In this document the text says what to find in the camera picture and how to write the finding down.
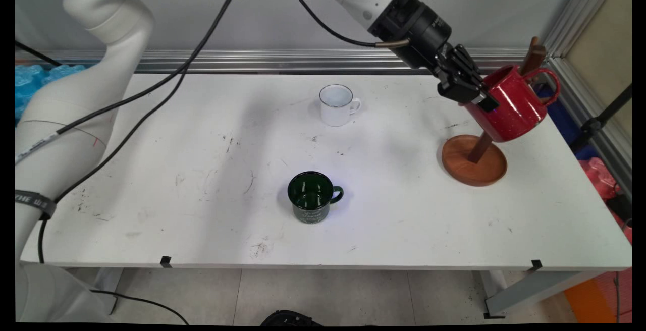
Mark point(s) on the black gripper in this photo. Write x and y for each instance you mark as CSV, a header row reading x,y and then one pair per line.
x,y
434,43

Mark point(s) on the red speckled enamel mug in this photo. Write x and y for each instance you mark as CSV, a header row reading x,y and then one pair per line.
x,y
515,106

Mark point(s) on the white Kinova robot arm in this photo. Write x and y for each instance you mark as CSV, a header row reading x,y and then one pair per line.
x,y
75,119

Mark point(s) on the wooden mug tree stand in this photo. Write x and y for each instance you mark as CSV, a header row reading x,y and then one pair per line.
x,y
474,164

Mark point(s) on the blue box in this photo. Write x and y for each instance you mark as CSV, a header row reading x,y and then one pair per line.
x,y
565,129

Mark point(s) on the black tripod pole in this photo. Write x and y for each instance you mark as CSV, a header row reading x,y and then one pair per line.
x,y
603,116

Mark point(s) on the pink red bag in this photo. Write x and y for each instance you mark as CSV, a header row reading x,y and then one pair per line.
x,y
600,177

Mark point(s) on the white enamel mug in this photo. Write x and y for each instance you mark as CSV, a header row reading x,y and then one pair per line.
x,y
337,109

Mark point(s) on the black tape piece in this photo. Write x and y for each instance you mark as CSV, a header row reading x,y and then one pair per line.
x,y
536,265
166,261

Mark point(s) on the grey table leg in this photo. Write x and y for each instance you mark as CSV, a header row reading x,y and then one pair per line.
x,y
530,290
107,283

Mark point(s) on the dark green enamel mug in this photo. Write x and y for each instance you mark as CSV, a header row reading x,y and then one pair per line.
x,y
310,200

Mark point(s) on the orange floor item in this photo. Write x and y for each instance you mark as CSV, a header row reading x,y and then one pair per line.
x,y
588,300

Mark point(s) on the black round floor object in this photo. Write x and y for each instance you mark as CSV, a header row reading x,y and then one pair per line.
x,y
290,318

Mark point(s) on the blue bubble wrap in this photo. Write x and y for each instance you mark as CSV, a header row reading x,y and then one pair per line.
x,y
35,81

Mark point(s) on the aluminium frame post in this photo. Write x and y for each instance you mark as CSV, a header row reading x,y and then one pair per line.
x,y
570,28

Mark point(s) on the aluminium back rail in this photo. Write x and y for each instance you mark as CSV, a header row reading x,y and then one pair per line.
x,y
303,61

